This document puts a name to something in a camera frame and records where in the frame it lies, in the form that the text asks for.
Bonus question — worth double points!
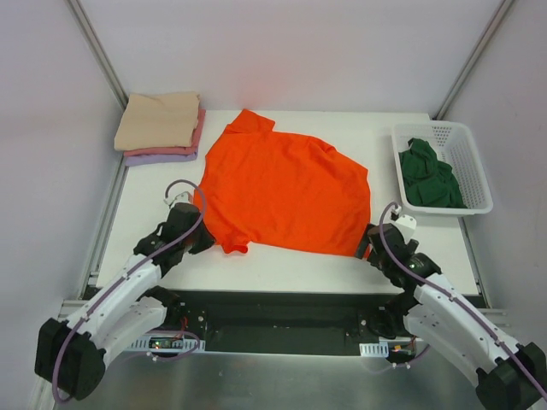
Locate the orange t-shirt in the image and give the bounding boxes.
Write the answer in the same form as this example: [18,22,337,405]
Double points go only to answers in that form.
[193,109,371,256]

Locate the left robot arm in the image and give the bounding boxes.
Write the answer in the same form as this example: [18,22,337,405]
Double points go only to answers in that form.
[34,202,215,401]

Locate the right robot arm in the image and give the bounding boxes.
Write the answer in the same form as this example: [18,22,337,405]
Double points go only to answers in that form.
[355,223,546,409]

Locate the pink folded t-shirt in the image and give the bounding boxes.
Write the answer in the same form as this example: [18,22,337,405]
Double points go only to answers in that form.
[123,108,206,157]

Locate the lavender folded t-shirt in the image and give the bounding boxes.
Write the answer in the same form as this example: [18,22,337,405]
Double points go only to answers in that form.
[124,149,199,167]

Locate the green t-shirt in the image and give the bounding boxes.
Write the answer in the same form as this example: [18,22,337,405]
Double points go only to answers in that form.
[399,138,467,208]

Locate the beige folded t-shirt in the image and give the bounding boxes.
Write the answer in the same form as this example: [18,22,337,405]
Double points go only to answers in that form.
[114,91,200,151]

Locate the white perforated plastic basket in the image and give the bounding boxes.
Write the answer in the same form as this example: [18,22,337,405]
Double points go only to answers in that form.
[391,121,493,217]

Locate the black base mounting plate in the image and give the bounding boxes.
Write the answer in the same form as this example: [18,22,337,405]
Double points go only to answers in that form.
[145,286,381,356]

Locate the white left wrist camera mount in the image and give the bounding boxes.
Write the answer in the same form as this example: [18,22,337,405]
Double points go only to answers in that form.
[163,191,193,208]

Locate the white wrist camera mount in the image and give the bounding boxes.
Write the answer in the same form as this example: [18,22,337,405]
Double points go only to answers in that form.
[163,191,193,208]
[390,204,417,243]

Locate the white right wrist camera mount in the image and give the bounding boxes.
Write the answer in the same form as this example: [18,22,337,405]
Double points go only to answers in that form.
[390,204,417,243]

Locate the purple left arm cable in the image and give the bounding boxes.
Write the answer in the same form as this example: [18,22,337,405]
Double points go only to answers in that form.
[52,179,208,403]

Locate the right white cable duct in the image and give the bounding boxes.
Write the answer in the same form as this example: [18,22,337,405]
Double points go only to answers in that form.
[359,341,390,358]

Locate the white cable duct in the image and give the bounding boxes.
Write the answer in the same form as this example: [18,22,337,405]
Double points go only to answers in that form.
[359,341,390,358]
[125,336,206,353]

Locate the left white cable duct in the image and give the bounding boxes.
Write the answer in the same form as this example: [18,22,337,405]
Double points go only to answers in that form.
[125,336,206,353]

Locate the left aluminium frame post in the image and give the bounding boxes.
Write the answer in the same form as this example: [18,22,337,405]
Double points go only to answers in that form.
[64,0,128,108]

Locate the aluminium frame post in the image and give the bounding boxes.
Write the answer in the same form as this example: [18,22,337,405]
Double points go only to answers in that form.
[432,0,518,120]
[64,0,128,108]

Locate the right aluminium frame post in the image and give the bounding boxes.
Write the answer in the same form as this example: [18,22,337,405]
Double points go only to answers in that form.
[432,0,518,120]

